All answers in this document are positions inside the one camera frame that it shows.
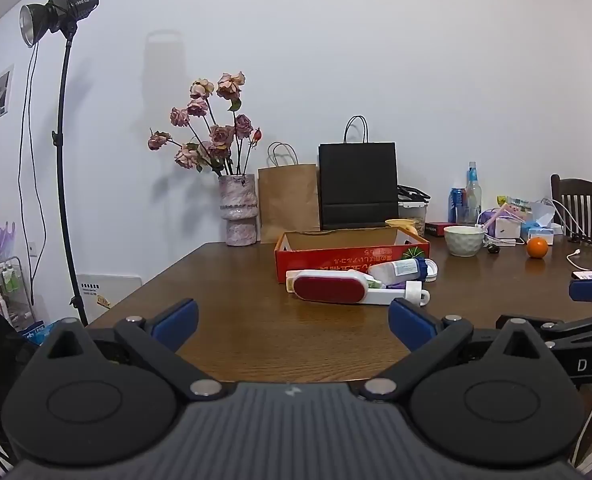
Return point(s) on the blue tissue box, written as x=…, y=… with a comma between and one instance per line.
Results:
x=540, y=232

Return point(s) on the red and white lint brush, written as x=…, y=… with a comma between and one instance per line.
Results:
x=326, y=287

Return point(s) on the black paper bag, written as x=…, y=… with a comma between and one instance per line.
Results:
x=358, y=185

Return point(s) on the pink speckled vase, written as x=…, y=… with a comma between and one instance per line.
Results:
x=238, y=210

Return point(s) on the white bottle with blue cap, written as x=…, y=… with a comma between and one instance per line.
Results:
x=395, y=270

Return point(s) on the white flat panel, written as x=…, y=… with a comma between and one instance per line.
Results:
x=106, y=295

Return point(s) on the dark wooden chair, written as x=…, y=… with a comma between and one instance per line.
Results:
x=578, y=205

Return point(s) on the brown paper bag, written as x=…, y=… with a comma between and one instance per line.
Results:
x=288, y=200

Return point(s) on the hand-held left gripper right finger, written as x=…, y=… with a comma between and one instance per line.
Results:
x=408, y=322

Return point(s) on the blue packet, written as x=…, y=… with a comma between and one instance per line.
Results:
x=36, y=332

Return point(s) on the blue can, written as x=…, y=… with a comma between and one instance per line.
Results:
x=456, y=205

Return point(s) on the dried pink roses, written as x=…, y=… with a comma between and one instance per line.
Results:
x=222, y=136

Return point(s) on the red cardboard box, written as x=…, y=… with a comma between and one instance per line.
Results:
x=326, y=260

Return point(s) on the clear bottle with blue cap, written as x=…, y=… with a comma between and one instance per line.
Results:
x=473, y=197

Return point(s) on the green and white tube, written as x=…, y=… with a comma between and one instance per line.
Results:
x=374, y=284

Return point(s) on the purple and white pack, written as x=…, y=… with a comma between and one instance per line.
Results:
x=506, y=227

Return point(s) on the small black object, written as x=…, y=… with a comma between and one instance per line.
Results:
x=492, y=248

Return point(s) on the wall socket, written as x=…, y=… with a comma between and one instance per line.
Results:
x=32, y=249

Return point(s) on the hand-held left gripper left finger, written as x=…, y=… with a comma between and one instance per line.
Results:
x=181, y=322

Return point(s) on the white bowl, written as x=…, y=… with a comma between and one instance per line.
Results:
x=463, y=242

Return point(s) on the black light stand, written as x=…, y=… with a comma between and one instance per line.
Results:
x=62, y=110

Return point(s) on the orange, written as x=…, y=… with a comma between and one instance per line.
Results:
x=537, y=248

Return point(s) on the yellow cup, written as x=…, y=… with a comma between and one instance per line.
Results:
x=400, y=223

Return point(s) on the clear container with black lid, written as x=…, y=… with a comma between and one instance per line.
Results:
x=413, y=212

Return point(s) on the colourful snack packet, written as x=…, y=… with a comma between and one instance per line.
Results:
x=515, y=205

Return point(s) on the dark red flat box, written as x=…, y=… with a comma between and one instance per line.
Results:
x=438, y=229

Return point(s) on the black studio light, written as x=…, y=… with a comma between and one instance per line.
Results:
x=71, y=5

